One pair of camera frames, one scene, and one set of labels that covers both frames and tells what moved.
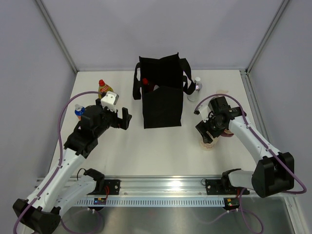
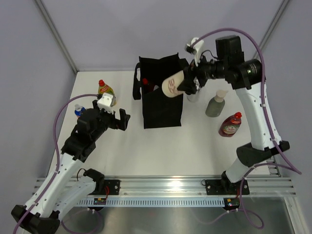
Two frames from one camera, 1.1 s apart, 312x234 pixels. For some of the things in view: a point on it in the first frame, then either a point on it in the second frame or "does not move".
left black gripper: [119, 123] does not move
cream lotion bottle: [207, 146] to [170, 85]
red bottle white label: [148, 86] does not move
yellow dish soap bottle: [103, 88] does not move
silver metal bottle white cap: [198, 87] does not move
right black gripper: [203, 127] to [188, 84]
